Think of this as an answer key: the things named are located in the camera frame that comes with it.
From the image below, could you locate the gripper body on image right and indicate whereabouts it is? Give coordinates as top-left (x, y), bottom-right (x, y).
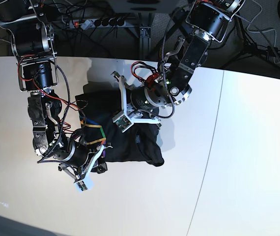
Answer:
top-left (130, 86), bottom-right (175, 113)

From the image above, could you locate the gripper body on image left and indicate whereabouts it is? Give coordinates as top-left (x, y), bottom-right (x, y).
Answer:
top-left (54, 137), bottom-right (94, 172)

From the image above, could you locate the black T-shirt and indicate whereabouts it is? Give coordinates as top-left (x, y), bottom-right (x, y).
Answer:
top-left (75, 89), bottom-right (164, 167)

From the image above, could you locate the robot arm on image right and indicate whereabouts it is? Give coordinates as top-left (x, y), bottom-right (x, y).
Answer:
top-left (112, 0), bottom-right (245, 132)

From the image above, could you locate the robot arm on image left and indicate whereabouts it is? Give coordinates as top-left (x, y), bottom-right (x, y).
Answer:
top-left (0, 0), bottom-right (107, 183)

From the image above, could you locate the grey power strip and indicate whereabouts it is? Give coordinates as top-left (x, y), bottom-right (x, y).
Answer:
top-left (66, 17), bottom-right (128, 30)

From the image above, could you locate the black tripod stand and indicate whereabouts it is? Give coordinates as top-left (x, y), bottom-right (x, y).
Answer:
top-left (220, 14), bottom-right (280, 69)

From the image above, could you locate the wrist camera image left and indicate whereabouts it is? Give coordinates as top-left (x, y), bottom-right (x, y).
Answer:
top-left (74, 177), bottom-right (94, 192)

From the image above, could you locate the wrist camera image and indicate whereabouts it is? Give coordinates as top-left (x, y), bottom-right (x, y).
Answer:
top-left (112, 111), bottom-right (134, 133)
top-left (74, 177), bottom-right (94, 192)

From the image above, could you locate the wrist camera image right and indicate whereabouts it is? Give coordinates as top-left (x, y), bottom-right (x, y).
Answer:
top-left (112, 111), bottom-right (134, 133)

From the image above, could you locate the aluminium frame post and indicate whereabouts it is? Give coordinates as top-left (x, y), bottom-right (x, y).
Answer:
top-left (138, 13), bottom-right (154, 60)

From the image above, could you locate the grey base plate top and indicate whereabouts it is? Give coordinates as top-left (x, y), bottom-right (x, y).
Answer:
top-left (108, 0), bottom-right (179, 13)

